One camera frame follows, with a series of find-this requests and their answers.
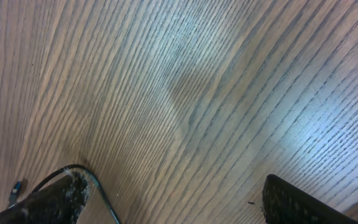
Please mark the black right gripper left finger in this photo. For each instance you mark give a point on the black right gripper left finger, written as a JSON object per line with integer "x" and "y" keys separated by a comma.
{"x": 62, "y": 202}

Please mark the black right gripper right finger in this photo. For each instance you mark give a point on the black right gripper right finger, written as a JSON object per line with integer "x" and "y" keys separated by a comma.
{"x": 283, "y": 203}

